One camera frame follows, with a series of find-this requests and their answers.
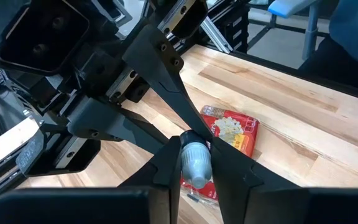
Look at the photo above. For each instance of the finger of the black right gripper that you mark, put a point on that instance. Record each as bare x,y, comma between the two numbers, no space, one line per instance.
163,71
104,121

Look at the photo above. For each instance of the blue padded stool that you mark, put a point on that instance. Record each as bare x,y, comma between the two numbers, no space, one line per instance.
291,6

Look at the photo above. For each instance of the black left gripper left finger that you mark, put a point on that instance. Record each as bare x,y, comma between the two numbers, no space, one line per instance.
163,174

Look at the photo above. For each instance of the red popcorn packet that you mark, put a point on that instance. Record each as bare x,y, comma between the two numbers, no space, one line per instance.
238,130

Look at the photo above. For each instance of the person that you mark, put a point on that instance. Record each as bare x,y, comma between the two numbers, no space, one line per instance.
356,31

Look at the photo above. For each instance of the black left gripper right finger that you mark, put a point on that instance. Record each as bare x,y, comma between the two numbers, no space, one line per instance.
238,186

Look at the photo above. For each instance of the black aluminium table frame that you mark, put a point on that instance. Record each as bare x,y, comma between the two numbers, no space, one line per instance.
322,82

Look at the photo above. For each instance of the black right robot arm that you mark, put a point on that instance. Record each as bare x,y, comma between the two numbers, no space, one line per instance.
5,99

